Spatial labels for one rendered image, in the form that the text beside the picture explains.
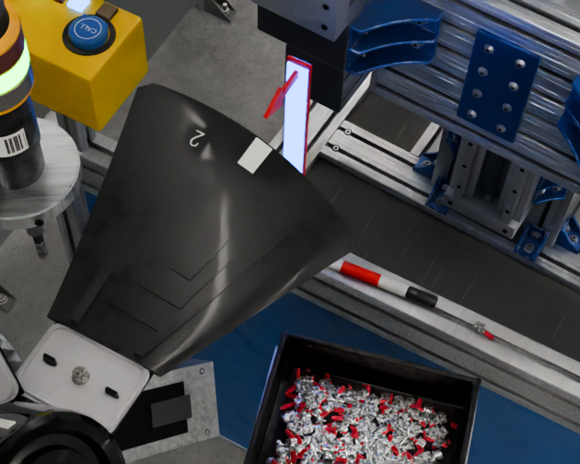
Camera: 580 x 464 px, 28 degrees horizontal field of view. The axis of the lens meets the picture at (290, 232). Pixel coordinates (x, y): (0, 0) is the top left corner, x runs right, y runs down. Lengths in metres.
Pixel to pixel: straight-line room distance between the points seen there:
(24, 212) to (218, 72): 1.96
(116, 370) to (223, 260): 0.13
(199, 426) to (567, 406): 0.43
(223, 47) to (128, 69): 1.37
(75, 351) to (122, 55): 0.42
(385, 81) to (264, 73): 0.95
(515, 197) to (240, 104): 0.83
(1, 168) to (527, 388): 0.80
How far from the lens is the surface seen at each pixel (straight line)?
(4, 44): 0.56
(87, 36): 1.22
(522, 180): 1.85
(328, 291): 1.33
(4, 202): 0.64
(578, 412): 1.31
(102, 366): 0.90
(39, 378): 0.90
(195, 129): 0.98
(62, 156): 0.65
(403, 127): 2.24
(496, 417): 1.44
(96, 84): 1.21
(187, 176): 0.96
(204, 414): 1.08
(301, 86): 1.06
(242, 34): 2.65
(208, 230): 0.94
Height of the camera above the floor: 1.99
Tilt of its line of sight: 58 degrees down
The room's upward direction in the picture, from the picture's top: 3 degrees clockwise
